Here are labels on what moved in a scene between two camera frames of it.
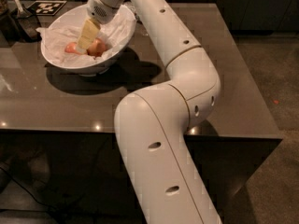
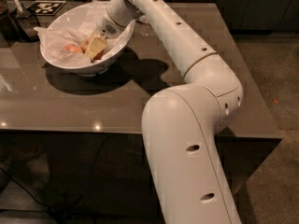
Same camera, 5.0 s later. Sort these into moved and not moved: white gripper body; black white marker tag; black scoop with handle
Moved: white gripper body
Not moved: black scoop with handle; black white marker tag
